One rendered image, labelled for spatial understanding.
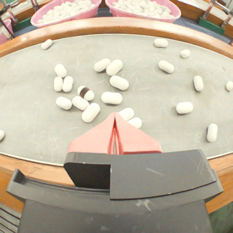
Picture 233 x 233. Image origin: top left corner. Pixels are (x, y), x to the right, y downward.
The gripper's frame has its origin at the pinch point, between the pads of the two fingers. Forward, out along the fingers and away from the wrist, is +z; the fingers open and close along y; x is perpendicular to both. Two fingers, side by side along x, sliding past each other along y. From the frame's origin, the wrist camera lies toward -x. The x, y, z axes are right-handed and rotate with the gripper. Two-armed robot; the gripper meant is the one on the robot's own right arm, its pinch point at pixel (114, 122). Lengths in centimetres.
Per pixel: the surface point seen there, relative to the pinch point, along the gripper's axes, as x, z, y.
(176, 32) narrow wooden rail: -11.8, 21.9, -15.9
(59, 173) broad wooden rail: 9.6, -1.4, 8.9
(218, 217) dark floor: 125, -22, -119
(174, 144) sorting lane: 7.4, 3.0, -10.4
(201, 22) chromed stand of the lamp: -25, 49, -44
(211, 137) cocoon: 5.7, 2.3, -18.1
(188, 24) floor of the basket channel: -21, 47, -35
